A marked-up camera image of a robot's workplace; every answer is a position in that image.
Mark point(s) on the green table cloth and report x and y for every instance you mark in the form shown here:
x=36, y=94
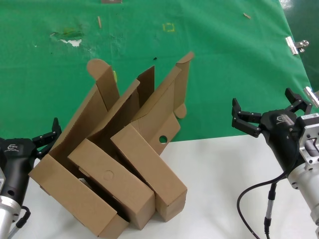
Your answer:
x=211, y=74

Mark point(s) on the cardboard box with circle imprint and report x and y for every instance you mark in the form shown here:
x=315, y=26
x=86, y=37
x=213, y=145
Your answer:
x=112, y=171

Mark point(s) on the thin wooden stick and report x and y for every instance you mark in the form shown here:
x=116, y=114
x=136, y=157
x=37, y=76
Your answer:
x=99, y=22

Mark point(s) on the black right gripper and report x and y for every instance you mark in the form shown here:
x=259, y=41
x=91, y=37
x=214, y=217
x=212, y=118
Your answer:
x=281, y=134

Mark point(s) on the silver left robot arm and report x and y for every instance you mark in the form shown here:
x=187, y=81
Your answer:
x=6, y=216

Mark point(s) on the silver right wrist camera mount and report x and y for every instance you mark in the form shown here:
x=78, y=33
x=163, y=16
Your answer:
x=310, y=132

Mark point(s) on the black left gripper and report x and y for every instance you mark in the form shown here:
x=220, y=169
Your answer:
x=15, y=159

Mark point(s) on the cardboard box with round hole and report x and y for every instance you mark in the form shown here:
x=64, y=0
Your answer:
x=149, y=159

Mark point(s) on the small wood chip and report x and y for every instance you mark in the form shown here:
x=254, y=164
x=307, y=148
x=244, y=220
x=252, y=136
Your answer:
x=247, y=16

